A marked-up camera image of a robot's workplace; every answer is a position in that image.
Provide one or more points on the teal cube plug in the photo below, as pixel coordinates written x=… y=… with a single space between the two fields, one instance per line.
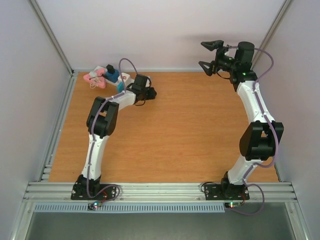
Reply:
x=120 y=87

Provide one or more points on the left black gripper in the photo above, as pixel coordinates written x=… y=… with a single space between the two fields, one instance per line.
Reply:
x=153 y=95

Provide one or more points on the right aluminium corner post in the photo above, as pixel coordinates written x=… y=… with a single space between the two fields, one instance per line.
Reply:
x=279 y=17

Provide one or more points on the white cube plug with picture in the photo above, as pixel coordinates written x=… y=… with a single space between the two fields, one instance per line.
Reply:
x=124 y=77

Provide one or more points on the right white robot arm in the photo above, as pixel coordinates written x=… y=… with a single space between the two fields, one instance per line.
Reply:
x=261 y=139

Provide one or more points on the right small circuit board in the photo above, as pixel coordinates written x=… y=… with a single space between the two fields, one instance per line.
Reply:
x=232 y=205

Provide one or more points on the left aluminium rail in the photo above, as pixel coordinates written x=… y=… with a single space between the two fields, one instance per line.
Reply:
x=56 y=132

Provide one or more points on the left aluminium corner post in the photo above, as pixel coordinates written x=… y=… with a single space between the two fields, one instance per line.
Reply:
x=48 y=30

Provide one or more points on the front aluminium rail frame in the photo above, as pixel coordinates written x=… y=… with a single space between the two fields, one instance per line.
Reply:
x=274 y=192

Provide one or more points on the left small circuit board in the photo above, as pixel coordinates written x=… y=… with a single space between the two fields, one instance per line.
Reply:
x=94 y=206

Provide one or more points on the pink triangular socket adapter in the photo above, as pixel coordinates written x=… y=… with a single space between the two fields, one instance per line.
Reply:
x=97 y=82

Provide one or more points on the black plug adapter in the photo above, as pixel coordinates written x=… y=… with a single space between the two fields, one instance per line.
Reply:
x=110 y=69

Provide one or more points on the small white charger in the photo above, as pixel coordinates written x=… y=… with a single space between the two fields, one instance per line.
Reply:
x=92 y=74

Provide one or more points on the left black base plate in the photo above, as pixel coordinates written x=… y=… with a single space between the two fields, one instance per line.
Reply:
x=100 y=192

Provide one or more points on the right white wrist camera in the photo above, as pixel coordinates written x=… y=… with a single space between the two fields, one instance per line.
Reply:
x=226 y=51

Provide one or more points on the small circuit board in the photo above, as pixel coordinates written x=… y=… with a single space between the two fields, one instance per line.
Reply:
x=94 y=206
x=232 y=205

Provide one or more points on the aluminium corner post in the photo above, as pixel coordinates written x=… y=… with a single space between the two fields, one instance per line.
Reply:
x=48 y=30
x=279 y=17

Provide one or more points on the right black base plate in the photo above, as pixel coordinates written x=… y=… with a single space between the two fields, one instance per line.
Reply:
x=216 y=192

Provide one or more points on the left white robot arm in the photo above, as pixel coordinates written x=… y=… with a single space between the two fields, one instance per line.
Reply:
x=101 y=123

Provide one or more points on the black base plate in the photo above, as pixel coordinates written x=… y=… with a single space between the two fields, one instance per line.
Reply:
x=100 y=192
x=216 y=192

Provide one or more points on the blue cube socket adapter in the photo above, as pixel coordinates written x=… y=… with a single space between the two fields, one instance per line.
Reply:
x=112 y=75

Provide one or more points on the grey slotted cable duct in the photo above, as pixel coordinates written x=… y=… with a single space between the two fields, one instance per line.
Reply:
x=129 y=208

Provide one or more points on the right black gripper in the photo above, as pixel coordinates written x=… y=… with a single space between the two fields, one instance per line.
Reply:
x=216 y=44

